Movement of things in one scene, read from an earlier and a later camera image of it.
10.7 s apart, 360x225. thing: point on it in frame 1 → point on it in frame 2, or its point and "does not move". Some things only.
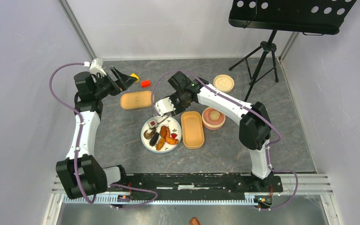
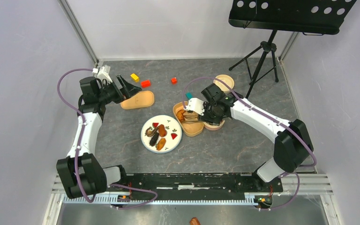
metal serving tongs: x=165 y=116 → x=191 y=116
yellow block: x=135 y=75 does not move
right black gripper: x=178 y=109 → x=206 y=118
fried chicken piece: x=163 y=131 does not move
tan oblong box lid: x=136 y=100 does not move
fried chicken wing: x=168 y=139 → x=180 y=116
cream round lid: x=224 y=83 does not move
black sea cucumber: x=153 y=139 does not move
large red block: x=146 y=84 does not move
